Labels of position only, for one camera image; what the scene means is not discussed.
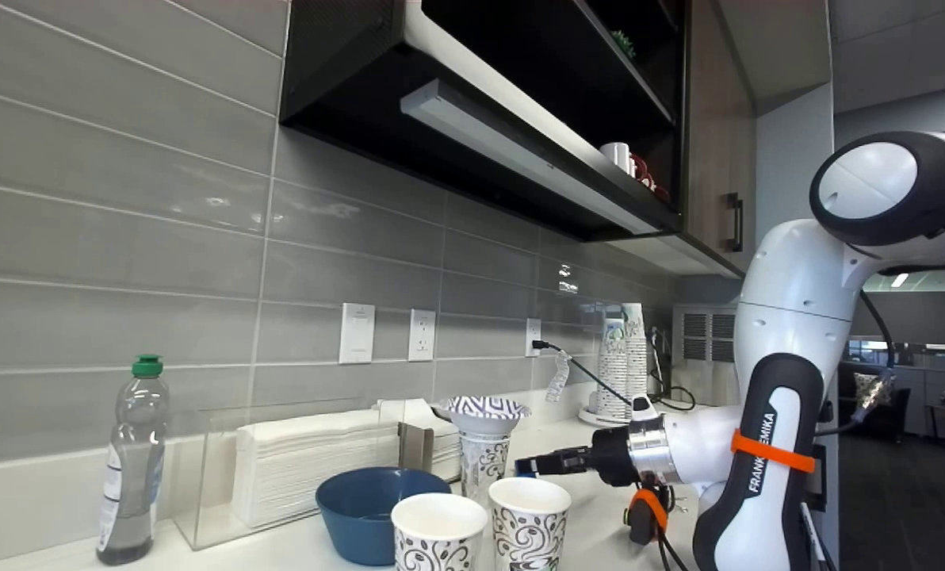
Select white mug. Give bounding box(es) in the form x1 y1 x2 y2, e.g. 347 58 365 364
599 140 641 178

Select dark green power cable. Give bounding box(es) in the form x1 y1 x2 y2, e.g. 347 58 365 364
540 339 641 412

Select black upper cabinet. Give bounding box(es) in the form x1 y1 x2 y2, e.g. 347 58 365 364
279 0 759 281

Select clear bottle with green cap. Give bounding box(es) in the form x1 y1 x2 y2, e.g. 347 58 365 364
90 353 171 568

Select patterned cup under paper bowl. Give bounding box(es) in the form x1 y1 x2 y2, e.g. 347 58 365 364
455 427 516 502

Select orange strap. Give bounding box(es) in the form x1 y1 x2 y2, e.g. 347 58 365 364
729 427 820 480

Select black cabinet handle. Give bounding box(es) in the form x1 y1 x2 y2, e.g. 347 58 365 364
723 192 749 256

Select white wall outlet with plug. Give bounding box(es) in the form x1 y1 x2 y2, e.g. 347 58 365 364
524 315 555 358

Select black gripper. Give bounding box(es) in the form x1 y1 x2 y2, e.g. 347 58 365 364
509 424 645 493

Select under cabinet light bar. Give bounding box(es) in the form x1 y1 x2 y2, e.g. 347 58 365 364
396 75 662 239

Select clear napkin holder with napkins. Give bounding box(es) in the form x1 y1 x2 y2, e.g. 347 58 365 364
169 397 465 552

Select white switch plate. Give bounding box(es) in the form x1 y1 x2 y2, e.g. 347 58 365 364
337 303 378 364

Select patterned paper bowl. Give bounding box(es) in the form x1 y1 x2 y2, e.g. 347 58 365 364
430 394 531 443

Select tall patterned cup stack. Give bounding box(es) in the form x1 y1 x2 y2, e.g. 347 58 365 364
595 303 653 427

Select blue bowl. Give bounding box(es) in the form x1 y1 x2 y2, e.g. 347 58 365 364
314 465 453 568

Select black wrist camera orange bands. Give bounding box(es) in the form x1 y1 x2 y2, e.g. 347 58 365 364
621 480 676 549

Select red mug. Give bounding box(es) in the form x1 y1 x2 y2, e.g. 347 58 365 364
633 155 664 201

